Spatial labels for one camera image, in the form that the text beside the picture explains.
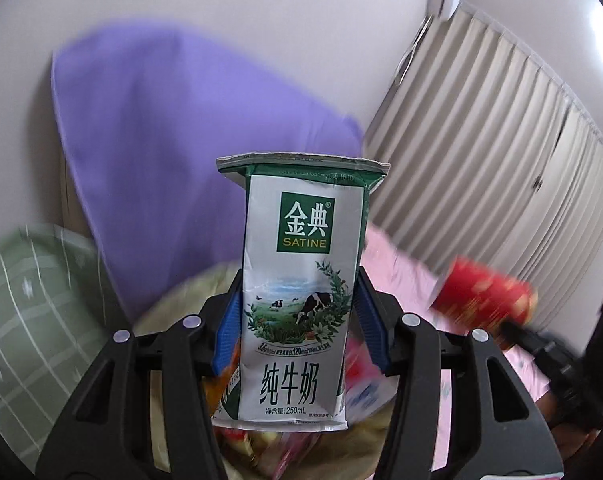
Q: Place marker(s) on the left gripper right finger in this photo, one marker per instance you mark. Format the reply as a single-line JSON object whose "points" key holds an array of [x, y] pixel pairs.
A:
{"points": [[378, 314]]}

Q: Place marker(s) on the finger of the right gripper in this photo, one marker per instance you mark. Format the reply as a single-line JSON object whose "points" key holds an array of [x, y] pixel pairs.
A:
{"points": [[576, 381]]}

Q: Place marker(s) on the beige striped curtain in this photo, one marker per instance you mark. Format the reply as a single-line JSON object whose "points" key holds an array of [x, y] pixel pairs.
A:
{"points": [[491, 157]]}

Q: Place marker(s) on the green white milk carton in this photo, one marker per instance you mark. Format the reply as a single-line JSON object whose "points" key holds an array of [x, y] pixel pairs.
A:
{"points": [[306, 217]]}

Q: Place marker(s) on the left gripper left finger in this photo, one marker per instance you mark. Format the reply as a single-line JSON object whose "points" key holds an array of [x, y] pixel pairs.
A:
{"points": [[227, 317]]}

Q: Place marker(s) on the yellow trash bag bin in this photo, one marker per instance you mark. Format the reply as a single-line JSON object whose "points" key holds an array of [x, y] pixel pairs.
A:
{"points": [[184, 354]]}

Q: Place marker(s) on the purple pillow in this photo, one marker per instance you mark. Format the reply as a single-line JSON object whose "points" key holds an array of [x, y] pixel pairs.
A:
{"points": [[144, 109]]}

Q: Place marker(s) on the colourful tissue pack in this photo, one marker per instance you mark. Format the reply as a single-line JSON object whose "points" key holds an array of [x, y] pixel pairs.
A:
{"points": [[368, 390]]}

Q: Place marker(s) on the person right hand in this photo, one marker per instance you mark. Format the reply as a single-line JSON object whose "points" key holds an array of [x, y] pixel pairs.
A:
{"points": [[578, 413]]}

